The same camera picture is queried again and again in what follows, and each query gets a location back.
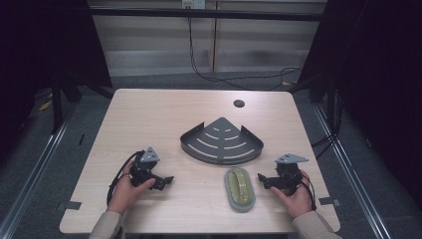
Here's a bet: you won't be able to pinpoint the black horizontal frame bar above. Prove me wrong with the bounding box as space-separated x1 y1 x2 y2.
89 7 328 23

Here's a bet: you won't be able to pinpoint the long black wall cable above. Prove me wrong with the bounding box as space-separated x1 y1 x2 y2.
186 16 304 92

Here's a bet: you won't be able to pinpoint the person's left hand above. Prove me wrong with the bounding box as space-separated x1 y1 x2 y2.
106 161 157 215

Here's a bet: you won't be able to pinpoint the green soap bar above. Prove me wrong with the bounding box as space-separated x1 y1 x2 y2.
227 167 253 204

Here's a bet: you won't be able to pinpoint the person's right hand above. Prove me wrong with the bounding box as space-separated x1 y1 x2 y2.
270 169 315 220

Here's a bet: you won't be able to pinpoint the black curtain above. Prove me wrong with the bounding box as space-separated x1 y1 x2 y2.
297 0 422 213
0 0 113 167

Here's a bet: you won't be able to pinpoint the dark grey corner shelf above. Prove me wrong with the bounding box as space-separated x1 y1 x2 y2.
179 116 265 166

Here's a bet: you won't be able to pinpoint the aluminium floor rail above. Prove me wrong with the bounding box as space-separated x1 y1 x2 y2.
313 104 394 239
0 99 81 239

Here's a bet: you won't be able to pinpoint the white wall socket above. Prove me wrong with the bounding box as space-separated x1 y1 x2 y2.
181 0 207 10

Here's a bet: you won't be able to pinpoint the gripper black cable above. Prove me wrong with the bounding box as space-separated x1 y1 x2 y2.
298 170 318 212
105 149 146 207

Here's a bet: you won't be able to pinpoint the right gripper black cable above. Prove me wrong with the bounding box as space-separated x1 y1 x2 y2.
298 170 318 212

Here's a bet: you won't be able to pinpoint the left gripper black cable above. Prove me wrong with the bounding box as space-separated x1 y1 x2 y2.
105 149 146 207

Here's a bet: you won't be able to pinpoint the grey tape strip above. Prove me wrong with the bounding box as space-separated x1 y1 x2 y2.
56 200 83 211
317 196 341 207

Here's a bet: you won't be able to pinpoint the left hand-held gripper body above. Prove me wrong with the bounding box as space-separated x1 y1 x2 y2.
129 145 161 188

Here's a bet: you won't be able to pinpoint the yellow scrap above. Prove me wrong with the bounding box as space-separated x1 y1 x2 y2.
38 99 54 113

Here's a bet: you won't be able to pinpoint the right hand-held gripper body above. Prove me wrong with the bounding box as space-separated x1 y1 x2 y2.
274 152 310 196

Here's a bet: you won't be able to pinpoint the black floor cables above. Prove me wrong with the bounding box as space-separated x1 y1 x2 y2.
310 89 344 159

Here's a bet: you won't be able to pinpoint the black metal stand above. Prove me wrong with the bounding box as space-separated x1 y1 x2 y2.
50 74 84 135

